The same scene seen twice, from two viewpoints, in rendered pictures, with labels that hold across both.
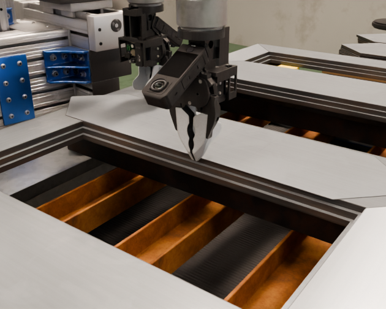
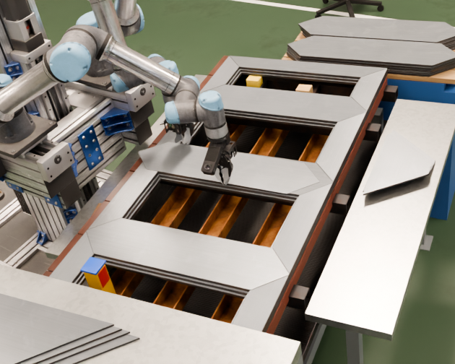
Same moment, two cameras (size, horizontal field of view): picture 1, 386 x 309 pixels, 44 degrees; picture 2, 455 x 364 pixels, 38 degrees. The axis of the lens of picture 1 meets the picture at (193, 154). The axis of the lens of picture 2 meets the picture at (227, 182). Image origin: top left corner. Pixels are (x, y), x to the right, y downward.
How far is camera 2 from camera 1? 163 cm
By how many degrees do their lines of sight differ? 14
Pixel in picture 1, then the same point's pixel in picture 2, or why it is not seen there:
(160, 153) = (206, 183)
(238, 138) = (240, 165)
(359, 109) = (299, 121)
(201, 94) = (223, 161)
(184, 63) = (214, 153)
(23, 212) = (169, 230)
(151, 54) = (183, 127)
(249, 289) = (261, 235)
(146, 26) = not seen: hidden behind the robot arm
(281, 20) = not seen: outside the picture
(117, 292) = (221, 250)
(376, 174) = (304, 174)
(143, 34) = not seen: hidden behind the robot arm
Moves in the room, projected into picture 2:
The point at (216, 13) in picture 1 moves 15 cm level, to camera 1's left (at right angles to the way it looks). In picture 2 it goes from (224, 131) to (180, 142)
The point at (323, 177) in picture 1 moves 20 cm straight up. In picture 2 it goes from (282, 182) to (276, 135)
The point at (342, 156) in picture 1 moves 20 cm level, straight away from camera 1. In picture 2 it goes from (289, 166) to (292, 133)
